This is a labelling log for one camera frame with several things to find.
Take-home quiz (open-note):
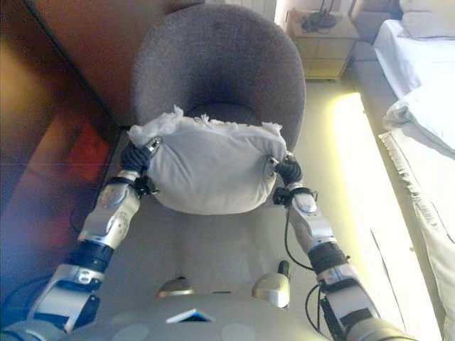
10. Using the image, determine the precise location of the silver left robot leg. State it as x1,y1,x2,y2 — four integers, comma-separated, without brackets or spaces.
156,276,196,298

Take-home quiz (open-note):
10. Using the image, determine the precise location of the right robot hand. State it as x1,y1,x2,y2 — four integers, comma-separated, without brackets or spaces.
262,151,303,185

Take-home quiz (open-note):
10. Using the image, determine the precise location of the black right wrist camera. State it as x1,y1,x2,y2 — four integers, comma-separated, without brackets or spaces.
272,186,293,206

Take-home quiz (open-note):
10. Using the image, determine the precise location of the white bed pillow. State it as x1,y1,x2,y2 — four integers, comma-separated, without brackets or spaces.
398,0,455,39

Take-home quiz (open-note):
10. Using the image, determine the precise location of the silver right robot leg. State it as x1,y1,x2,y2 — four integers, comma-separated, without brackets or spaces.
251,261,291,309

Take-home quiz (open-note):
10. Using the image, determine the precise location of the black cable bundle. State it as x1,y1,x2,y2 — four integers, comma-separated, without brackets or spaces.
301,0,337,35

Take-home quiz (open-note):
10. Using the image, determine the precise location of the grey fabric armchair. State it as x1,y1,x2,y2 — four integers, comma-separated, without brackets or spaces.
132,5,306,153

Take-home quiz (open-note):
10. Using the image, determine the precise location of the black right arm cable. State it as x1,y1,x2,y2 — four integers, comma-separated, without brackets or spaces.
283,204,323,331

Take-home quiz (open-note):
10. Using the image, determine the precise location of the white bed sheet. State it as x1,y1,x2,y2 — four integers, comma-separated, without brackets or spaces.
373,19,455,102

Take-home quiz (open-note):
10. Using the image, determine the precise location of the grey upholstered bed frame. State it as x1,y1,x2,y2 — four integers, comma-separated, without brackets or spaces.
350,0,405,143

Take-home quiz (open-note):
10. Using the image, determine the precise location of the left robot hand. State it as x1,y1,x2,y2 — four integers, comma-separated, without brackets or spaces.
120,136,164,171

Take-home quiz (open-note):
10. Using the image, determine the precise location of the white folded duvet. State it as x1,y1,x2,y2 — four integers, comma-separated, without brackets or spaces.
382,85,455,159

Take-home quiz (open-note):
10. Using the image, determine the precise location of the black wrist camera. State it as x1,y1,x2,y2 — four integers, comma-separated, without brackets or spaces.
272,186,293,206
134,175,159,196

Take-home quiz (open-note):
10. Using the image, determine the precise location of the white fringed cushion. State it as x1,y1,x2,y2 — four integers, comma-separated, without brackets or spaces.
127,104,288,216

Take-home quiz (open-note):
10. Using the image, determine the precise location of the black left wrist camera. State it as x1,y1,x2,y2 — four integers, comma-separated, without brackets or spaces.
134,175,159,196

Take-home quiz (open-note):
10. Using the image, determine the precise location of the light wooden nightstand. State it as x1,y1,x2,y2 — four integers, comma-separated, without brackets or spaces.
286,6,359,82

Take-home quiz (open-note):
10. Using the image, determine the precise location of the grey robot torso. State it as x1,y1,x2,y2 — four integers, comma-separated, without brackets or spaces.
67,293,351,341

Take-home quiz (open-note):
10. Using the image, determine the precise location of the silver robot leg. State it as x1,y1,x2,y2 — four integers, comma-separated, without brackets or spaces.
251,261,291,309
156,276,196,298

